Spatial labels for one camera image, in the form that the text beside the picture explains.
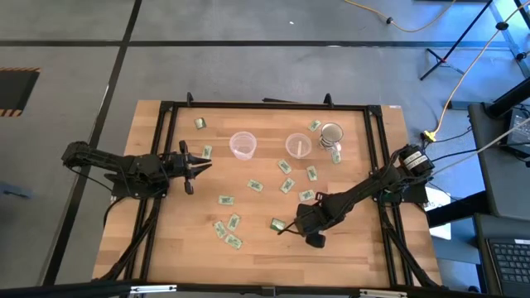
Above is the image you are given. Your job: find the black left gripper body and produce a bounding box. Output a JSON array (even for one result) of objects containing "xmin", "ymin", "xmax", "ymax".
[{"xmin": 165, "ymin": 139, "xmax": 196, "ymax": 196}]

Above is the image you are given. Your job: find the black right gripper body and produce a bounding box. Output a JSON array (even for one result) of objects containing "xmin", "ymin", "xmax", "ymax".
[{"xmin": 294, "ymin": 190, "xmax": 332, "ymax": 249}]

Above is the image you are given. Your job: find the tall clear plastic cup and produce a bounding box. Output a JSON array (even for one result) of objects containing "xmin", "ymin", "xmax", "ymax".
[{"xmin": 229, "ymin": 131, "xmax": 258, "ymax": 161}]

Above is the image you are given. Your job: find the short clear plastic cup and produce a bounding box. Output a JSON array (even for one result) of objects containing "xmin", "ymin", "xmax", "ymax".
[{"xmin": 284, "ymin": 132, "xmax": 313, "ymax": 160}]

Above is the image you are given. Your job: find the white blue patterned mug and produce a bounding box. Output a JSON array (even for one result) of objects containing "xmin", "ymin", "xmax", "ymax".
[{"xmin": 317, "ymin": 122, "xmax": 345, "ymax": 153}]

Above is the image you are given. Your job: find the white paper sheet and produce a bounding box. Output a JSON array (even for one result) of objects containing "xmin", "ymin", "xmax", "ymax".
[{"xmin": 424, "ymin": 185, "xmax": 453, "ymax": 241}]

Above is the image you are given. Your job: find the black metal beam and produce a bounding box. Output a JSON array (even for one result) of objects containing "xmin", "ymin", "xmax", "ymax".
[
  {"xmin": 426, "ymin": 190, "xmax": 492, "ymax": 229},
  {"xmin": 483, "ymin": 77, "xmax": 530, "ymax": 120}
]

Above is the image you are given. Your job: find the black crossbar with silver brackets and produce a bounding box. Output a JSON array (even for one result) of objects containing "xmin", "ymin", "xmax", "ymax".
[{"xmin": 0, "ymin": 280, "xmax": 530, "ymax": 298}]

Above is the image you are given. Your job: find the black floor hatch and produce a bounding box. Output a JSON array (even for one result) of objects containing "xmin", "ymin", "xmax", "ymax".
[{"xmin": 0, "ymin": 66, "xmax": 41, "ymax": 118}]

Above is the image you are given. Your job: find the black desk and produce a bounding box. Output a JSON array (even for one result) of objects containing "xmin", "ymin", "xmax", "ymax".
[{"xmin": 466, "ymin": 101, "xmax": 530, "ymax": 220}]

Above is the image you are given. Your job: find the black laptop keyboard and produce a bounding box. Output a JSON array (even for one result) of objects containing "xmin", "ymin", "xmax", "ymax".
[{"xmin": 484, "ymin": 237, "xmax": 530, "ymax": 298}]

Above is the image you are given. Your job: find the black tripod stand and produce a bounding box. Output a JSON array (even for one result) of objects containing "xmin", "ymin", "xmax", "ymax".
[{"xmin": 419, "ymin": 0, "xmax": 496, "ymax": 82}]

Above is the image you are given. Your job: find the black electronic box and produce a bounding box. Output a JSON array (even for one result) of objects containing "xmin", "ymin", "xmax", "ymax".
[{"xmin": 505, "ymin": 106, "xmax": 530, "ymax": 157}]

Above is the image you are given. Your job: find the grey metal stand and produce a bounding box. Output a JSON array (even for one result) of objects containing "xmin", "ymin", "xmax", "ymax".
[{"xmin": 488, "ymin": 0, "xmax": 530, "ymax": 79}]

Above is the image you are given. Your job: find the black metal table frame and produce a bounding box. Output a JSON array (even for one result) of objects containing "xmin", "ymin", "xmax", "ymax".
[{"xmin": 93, "ymin": 91, "xmax": 445, "ymax": 291}]

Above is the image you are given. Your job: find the yellow hanging power cable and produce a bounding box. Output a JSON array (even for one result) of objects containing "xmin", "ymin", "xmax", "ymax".
[{"xmin": 422, "ymin": 0, "xmax": 530, "ymax": 142}]

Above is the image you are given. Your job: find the yellow floor cable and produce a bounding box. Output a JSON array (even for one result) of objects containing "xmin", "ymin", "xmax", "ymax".
[{"xmin": 342, "ymin": 0, "xmax": 457, "ymax": 34}]

